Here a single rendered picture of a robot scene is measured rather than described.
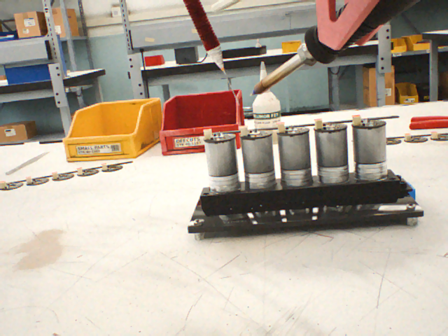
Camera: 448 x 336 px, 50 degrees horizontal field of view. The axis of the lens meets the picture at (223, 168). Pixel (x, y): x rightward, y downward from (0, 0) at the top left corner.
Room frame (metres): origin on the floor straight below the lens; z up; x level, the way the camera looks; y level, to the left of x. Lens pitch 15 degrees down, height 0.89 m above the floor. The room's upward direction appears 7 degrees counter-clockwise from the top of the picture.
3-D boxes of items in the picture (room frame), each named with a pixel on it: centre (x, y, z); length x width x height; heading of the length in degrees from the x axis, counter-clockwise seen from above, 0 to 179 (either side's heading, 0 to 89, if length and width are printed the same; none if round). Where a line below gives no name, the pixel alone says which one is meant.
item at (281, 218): (0.34, -0.05, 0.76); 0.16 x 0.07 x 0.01; 83
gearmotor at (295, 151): (0.36, -0.06, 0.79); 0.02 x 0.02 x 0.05
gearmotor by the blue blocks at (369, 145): (0.35, -0.11, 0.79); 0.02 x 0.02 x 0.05
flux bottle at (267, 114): (0.60, -0.06, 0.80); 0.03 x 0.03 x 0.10
